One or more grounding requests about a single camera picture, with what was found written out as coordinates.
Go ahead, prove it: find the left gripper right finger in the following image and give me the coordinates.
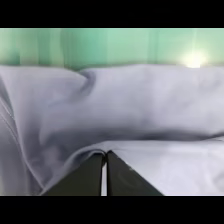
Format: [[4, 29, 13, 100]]
[[106, 150, 164, 197]]

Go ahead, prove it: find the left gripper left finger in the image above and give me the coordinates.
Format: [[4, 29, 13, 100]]
[[40, 152, 104, 197]]

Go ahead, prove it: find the pale lilac shirt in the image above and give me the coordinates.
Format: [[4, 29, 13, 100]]
[[0, 63, 224, 197]]

